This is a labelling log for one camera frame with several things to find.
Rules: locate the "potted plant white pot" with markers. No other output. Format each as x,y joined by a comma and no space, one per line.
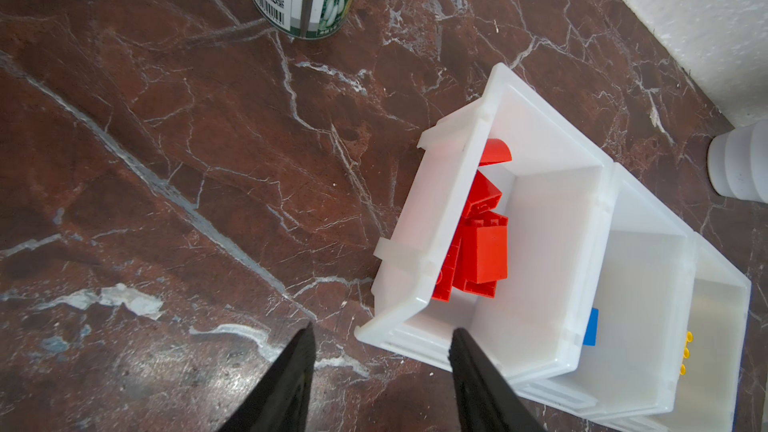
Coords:
737,163

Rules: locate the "long red lego brick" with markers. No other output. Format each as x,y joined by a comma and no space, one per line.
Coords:
483,197

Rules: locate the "blue lego brick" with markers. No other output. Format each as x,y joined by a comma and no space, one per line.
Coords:
591,332

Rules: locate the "white middle sorting bin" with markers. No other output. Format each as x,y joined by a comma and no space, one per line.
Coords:
643,296

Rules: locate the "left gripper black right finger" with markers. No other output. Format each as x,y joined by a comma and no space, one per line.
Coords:
485,401

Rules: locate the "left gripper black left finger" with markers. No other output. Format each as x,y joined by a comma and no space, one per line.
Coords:
280,400

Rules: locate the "white left sorting bin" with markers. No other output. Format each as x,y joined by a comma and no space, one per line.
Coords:
557,197

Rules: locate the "white sorting bin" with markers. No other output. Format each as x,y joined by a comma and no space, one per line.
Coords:
706,395
557,197
643,296

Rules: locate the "yellow lego brick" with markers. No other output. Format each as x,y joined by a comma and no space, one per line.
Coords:
689,339

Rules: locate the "long red lego bottom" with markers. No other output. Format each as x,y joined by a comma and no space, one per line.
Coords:
485,289

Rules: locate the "red lego brick top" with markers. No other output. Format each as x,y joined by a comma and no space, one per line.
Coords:
496,151

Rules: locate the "small red lego bottom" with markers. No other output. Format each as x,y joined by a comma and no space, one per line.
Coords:
484,253

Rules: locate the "white right sorting bin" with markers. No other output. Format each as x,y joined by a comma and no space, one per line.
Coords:
706,395

